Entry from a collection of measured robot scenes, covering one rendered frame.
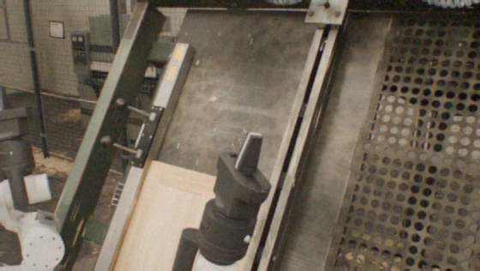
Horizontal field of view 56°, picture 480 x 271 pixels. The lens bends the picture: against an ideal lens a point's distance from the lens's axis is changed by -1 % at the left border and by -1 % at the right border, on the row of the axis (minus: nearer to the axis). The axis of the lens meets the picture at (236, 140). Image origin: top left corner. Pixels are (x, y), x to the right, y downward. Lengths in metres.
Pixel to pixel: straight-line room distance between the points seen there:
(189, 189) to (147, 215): 0.16
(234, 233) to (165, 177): 0.68
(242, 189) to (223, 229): 0.08
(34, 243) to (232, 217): 0.35
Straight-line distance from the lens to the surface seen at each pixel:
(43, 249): 0.86
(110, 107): 1.59
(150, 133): 1.41
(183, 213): 1.30
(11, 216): 1.23
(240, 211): 0.69
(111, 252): 1.41
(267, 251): 1.09
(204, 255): 0.76
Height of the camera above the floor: 1.84
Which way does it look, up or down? 17 degrees down
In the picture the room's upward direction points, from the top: straight up
